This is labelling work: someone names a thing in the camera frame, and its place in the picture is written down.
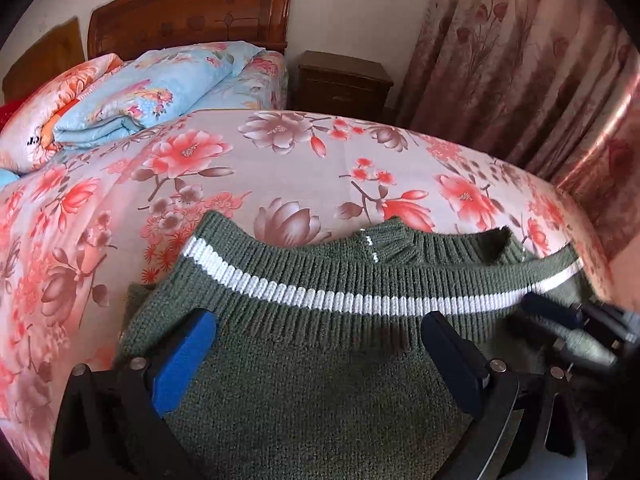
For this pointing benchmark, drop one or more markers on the pink floral curtain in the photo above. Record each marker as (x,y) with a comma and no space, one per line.
(510,70)

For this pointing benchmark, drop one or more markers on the dark wooden nightstand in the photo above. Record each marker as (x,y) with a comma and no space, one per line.
(340,85)

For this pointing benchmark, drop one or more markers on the green knitted sweater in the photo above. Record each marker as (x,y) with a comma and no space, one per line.
(325,360)

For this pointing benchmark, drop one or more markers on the light blue pillow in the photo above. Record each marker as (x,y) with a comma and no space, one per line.
(6,178)

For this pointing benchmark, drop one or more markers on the pink floral folded quilt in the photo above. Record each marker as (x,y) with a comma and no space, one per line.
(45,115)

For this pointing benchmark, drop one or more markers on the bed with pink floral sheet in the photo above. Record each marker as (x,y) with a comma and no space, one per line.
(150,185)

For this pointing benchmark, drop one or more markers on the large carved wooden headboard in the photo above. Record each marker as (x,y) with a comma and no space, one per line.
(200,10)

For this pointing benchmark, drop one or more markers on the blue floral folded quilt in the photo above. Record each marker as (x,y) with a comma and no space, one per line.
(145,92)

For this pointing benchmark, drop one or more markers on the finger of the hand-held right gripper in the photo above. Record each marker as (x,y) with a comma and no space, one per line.
(542,337)
(555,307)

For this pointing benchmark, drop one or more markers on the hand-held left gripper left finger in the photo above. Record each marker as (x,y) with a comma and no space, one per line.
(185,365)

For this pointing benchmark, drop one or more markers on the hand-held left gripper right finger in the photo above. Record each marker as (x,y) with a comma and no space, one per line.
(457,360)

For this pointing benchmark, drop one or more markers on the small plain wooden headboard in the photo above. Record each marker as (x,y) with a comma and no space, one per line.
(47,57)

